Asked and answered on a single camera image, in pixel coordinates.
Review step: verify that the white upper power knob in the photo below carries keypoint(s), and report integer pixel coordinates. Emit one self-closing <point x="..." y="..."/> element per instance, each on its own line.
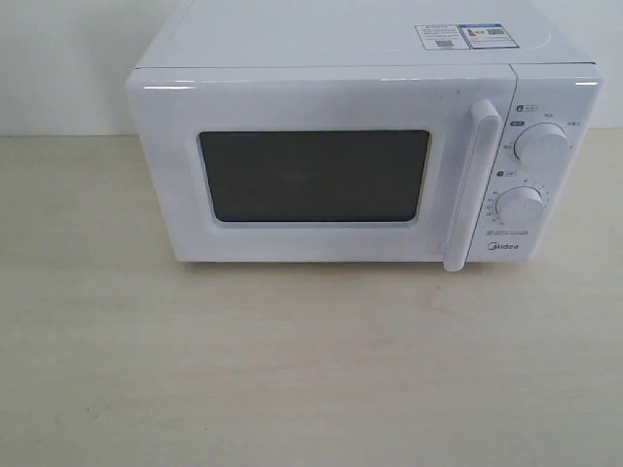
<point x="541" y="145"/>

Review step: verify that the white lower timer knob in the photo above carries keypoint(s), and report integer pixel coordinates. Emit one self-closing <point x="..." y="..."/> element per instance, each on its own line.
<point x="520" y="206"/>

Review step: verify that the white microwave door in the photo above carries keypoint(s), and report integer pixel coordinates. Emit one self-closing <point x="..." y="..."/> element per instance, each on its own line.
<point x="337" y="164"/>

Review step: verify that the warning label sticker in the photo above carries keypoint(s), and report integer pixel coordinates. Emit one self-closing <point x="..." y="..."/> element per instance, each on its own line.
<point x="466" y="36"/>

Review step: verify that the white Midea microwave oven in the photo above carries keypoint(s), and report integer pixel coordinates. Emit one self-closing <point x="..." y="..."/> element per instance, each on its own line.
<point x="557" y="82"/>

